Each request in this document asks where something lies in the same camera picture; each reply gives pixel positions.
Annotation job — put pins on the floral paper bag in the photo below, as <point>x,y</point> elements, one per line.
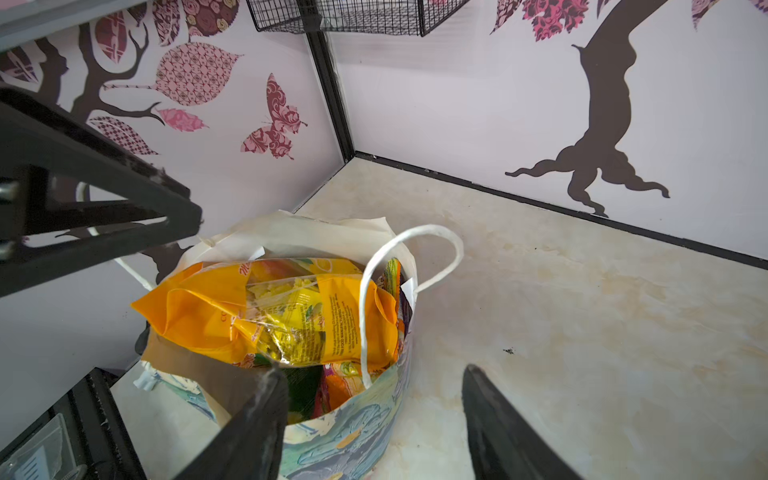
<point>172,424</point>

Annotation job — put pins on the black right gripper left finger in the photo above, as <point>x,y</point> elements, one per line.
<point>250,445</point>

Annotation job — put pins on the aluminium rail left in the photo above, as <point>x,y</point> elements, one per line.
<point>23,21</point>

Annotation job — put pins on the yellow orange snack bag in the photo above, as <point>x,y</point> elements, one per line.
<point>300,312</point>

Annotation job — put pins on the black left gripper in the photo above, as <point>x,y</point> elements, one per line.
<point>72,199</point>

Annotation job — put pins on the black wire basket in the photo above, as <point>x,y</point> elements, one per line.
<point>386,17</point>

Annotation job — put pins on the orange snack bag with label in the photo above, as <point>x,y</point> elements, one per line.
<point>392,284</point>

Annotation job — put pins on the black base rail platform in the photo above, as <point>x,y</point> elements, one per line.
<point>81,436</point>

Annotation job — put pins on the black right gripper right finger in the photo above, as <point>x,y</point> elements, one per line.
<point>501,443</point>

